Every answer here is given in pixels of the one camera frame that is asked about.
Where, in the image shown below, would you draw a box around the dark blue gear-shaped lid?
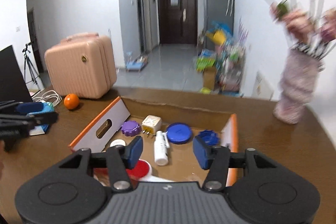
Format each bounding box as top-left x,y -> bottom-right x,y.
197,130 -> 219,146

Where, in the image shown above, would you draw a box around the purple gear-shaped lid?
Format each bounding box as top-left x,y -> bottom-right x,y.
121,120 -> 142,137

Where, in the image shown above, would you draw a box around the beige charger cube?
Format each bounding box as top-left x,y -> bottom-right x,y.
141,115 -> 161,138

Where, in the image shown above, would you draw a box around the pile of colourful packages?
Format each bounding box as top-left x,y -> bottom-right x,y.
194,43 -> 247,97

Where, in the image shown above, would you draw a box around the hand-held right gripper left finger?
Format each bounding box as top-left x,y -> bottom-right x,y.
58,135 -> 144,191

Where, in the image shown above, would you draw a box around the white lint brush red pad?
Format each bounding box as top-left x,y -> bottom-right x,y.
93,159 -> 175,185

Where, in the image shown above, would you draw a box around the black camera tripod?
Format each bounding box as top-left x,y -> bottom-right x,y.
22,43 -> 42,90

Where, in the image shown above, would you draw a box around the purple feather decoration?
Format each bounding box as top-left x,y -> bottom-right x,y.
238,18 -> 248,42

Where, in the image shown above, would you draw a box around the red cardboard box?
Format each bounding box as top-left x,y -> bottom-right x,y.
69,96 -> 239,188

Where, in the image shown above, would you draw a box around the white cable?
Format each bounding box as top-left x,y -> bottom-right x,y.
31,90 -> 62,106

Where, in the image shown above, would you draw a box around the pink ceramic vase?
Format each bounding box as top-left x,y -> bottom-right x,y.
273,47 -> 324,125

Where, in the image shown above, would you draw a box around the small blue stool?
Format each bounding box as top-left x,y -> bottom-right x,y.
125,52 -> 146,72

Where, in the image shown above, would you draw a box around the yellow and blue toy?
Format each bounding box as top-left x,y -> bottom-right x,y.
205,21 -> 234,46

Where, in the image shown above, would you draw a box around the grey side door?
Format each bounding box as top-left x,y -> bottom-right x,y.
136,0 -> 153,52

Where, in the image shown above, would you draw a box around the orange fruit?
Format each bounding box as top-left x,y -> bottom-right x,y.
64,93 -> 80,110

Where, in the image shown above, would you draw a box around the black paper bag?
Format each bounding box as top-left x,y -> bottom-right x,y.
0,45 -> 33,103

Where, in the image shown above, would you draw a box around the dried pink roses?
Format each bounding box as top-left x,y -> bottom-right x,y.
223,0 -> 336,59

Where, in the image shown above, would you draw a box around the dark brown entrance door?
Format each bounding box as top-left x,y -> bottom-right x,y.
157,0 -> 198,45

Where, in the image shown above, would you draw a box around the hanging umbrellas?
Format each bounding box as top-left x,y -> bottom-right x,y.
226,0 -> 235,17

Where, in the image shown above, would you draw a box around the small white round lid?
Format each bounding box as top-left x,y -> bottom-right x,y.
110,139 -> 127,148

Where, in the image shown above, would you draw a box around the blue round lid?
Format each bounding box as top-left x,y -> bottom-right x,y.
166,123 -> 192,144

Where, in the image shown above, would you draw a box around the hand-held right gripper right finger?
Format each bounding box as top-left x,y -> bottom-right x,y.
193,135 -> 277,191

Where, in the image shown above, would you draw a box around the pink ribbed suitcase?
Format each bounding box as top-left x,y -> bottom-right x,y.
44,32 -> 118,99

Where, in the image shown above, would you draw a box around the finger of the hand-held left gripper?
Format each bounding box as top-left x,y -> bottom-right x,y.
0,100 -> 44,115
0,112 -> 59,136

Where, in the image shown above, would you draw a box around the blue tissue pack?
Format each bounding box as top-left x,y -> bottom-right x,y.
28,102 -> 55,136

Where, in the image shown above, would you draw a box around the white spray bottle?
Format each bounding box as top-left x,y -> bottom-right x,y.
154,130 -> 170,166

